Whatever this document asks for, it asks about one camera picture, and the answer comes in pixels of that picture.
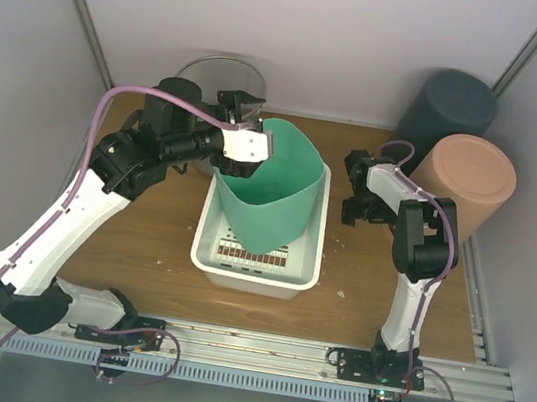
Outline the salmon pink plastic bin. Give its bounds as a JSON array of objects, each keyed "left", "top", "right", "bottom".
[{"left": 410, "top": 134, "right": 517, "bottom": 242}]

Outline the grey slotted cable duct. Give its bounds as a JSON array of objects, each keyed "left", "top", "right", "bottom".
[{"left": 2, "top": 336, "right": 369, "bottom": 402}]

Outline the green plastic bin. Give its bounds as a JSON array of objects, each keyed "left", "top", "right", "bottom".
[{"left": 215, "top": 118, "right": 325, "bottom": 255}]

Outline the white plastic tub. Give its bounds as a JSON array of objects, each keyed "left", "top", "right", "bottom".
[{"left": 190, "top": 168, "right": 331, "bottom": 300}]

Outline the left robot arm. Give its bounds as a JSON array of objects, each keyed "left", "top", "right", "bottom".
[{"left": 0, "top": 76, "right": 272, "bottom": 344}]

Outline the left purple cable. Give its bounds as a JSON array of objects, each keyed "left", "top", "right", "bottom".
[{"left": 0, "top": 63, "right": 254, "bottom": 395}]

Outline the aluminium mounting rail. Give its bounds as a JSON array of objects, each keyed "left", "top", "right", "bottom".
[{"left": 0, "top": 289, "right": 524, "bottom": 402}]

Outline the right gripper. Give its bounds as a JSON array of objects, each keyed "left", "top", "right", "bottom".
[{"left": 340, "top": 185, "right": 400, "bottom": 233}]

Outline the right aluminium frame post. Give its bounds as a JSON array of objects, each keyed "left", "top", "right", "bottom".
[{"left": 491, "top": 27, "right": 537, "bottom": 98}]

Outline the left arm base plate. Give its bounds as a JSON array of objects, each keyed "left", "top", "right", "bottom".
[{"left": 74, "top": 316, "right": 167, "bottom": 352}]

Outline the silver wire mesh bin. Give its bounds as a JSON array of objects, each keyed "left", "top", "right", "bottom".
[{"left": 175, "top": 55, "right": 267, "bottom": 103}]

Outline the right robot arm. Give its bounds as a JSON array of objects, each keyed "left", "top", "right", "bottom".
[{"left": 341, "top": 149, "right": 459, "bottom": 385}]

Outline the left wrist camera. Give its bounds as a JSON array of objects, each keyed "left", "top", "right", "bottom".
[{"left": 221, "top": 118, "right": 274, "bottom": 164}]

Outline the dark grey plastic bin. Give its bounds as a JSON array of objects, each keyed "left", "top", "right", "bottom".
[{"left": 394, "top": 69, "right": 499, "bottom": 161}]

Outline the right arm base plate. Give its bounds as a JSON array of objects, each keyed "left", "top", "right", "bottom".
[{"left": 325, "top": 347, "right": 425, "bottom": 392}]

